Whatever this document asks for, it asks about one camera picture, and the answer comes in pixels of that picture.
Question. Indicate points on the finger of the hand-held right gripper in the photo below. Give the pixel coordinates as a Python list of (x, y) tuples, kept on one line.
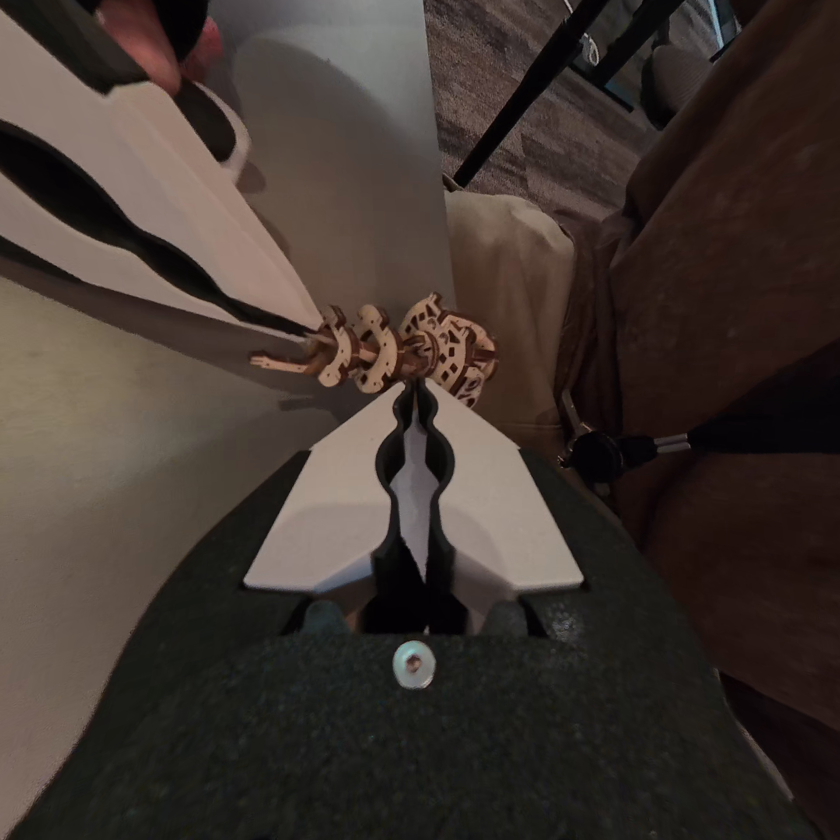
[(170, 177), (79, 223)]

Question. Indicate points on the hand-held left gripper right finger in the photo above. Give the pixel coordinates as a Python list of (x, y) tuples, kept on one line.
[(512, 525)]

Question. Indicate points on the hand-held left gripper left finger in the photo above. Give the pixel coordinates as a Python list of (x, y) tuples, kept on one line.
[(315, 525)]

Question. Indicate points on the wooden model assembly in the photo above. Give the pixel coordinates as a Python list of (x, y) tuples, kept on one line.
[(453, 348)]

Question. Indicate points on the person's right hand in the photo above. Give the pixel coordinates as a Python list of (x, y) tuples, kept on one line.
[(141, 39)]

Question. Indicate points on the person's beige pants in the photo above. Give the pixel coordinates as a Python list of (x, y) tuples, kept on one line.
[(512, 295)]

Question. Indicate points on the brown garment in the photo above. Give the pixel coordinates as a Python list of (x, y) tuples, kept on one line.
[(722, 262)]

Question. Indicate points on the black tripod leg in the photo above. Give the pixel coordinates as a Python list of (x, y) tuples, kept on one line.
[(525, 92), (636, 43)]

